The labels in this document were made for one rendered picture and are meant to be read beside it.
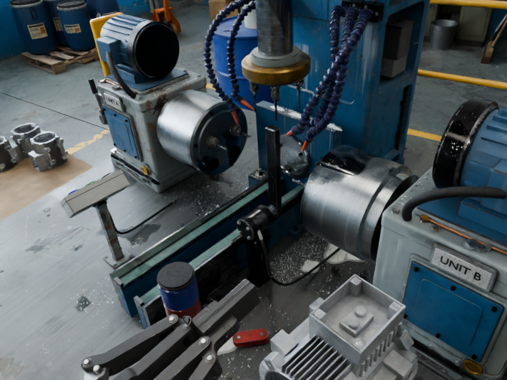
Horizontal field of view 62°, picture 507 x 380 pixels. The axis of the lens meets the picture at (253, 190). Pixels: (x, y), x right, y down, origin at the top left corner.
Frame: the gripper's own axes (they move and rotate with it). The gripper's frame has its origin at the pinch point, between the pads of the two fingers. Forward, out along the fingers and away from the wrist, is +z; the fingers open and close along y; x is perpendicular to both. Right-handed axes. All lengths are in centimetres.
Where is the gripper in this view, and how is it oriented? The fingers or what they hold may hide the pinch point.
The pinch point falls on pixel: (228, 312)
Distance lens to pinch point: 44.8
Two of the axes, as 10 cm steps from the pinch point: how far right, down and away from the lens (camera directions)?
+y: -6.8, -3.9, 6.3
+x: 1.7, 7.5, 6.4
